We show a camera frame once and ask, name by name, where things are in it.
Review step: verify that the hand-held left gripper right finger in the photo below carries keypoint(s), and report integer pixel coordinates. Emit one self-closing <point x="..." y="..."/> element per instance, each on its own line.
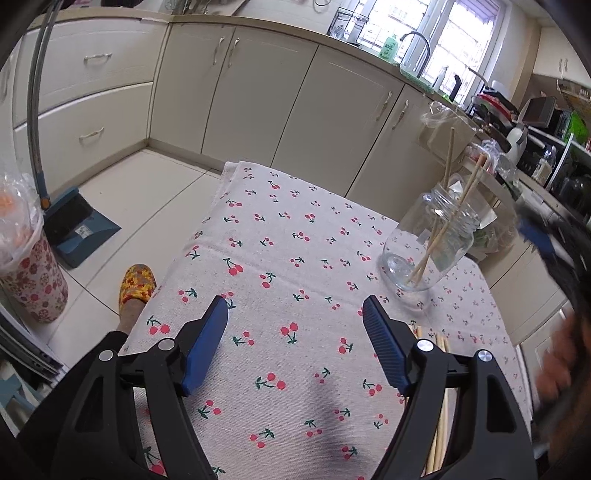
<point x="385" y="350"/>

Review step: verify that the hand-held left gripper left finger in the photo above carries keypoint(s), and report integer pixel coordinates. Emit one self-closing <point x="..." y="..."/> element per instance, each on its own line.
<point x="205" y="350"/>

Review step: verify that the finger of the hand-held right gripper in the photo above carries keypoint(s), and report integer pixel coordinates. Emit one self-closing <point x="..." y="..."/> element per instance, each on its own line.
<point x="538" y="237"/>

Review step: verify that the wooden chopstick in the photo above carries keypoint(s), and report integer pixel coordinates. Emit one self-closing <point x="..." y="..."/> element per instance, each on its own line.
<point x="447" y="346"/>
<point x="473" y="177"/>
<point x="438" y="344"/>
<point x="411" y="330"/>
<point x="447" y="166"/>
<point x="419" y="331"/>

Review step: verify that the clear glass jar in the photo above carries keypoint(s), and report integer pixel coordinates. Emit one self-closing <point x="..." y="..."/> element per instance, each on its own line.
<point x="415" y="240"/>

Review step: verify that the person's right hand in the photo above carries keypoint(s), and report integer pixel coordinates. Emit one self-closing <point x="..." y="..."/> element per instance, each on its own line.
<point x="556" y="364"/>

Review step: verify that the cream side cabinet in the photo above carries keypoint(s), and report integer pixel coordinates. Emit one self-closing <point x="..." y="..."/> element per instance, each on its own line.
<point x="521" y="295"/>

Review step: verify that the clear water bottle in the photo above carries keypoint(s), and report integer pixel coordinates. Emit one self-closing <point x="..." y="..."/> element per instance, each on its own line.
<point x="544" y="164"/>

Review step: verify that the yellow floral slipper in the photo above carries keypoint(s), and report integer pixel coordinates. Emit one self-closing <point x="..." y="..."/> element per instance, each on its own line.
<point x="136" y="288"/>

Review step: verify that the crumpled clear plastic bag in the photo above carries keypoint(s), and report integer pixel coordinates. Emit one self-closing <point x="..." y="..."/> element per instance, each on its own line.
<point x="489" y="154"/>

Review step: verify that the white plastic jug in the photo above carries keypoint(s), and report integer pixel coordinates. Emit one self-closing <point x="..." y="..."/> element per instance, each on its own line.
<point x="517" y="143"/>

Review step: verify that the green box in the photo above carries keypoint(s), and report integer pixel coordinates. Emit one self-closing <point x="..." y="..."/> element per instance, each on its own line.
<point x="575" y="127"/>

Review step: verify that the black microwave oven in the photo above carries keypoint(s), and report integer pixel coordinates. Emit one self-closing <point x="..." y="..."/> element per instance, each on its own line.
<point x="538" y="113"/>

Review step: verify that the red frying pan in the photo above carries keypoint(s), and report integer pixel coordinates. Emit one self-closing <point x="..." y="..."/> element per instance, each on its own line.
<point x="496" y="104"/>

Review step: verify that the beige hanging waste bin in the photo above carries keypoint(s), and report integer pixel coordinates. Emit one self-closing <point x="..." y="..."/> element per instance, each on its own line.
<point x="436" y="136"/>

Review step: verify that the cherry print tablecloth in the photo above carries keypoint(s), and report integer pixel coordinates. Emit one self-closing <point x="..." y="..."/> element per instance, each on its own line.
<point x="295" y="230"/>

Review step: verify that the clear hanging plastic bag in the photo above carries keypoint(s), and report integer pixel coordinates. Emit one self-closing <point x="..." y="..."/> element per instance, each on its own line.
<point x="445" y="113"/>

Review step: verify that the cream cabinet door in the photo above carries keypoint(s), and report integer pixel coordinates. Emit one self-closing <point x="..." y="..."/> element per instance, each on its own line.
<point x="258" y="101"/>
<point x="332" y="124"/>
<point x="194" y="87"/>
<point x="397" y="161"/>

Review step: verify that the blue dustpan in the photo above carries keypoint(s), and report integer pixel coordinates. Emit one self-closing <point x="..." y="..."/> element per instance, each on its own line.
<point x="87" y="235"/>

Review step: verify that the small black tap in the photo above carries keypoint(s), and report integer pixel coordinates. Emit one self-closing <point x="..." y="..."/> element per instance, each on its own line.
<point x="457" y="87"/>

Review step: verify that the grey metal rails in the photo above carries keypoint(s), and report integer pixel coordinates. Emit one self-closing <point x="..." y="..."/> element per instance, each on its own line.
<point x="23" y="341"/>

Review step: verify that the white slim bottle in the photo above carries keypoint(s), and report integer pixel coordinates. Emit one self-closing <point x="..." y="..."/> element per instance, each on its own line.
<point x="441" y="81"/>

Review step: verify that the floral trash bin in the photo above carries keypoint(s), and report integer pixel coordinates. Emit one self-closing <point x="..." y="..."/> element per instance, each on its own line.
<point x="32" y="286"/>

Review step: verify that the light blue plastic object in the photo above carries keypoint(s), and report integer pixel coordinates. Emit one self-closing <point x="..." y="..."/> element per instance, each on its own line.
<point x="16" y="392"/>

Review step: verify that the green dish cloth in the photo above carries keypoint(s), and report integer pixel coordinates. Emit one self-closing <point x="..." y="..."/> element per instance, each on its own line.
<point x="415" y="78"/>

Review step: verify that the barred kitchen window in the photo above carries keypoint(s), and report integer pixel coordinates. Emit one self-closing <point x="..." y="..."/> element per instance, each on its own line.
<point x="461" y="27"/>

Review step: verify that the curved sink faucet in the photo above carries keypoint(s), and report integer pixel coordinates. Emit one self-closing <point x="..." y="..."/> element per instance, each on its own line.
<point x="422" y="39"/>

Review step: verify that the green dish soap bottle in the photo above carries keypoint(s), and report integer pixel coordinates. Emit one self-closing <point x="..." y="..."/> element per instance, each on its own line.
<point x="388" y="48"/>

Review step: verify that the cream drawer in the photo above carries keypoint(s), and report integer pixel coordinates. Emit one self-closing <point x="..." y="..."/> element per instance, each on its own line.
<point x="92" y="60"/>
<point x="87" y="134"/>

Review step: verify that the beige kitchen countertop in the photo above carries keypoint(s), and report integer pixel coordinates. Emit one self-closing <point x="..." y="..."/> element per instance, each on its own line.
<point x="277" y="21"/>

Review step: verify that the cream wall cabinet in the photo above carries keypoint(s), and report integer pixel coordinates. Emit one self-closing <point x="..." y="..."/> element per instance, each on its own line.
<point x="558" y="55"/>

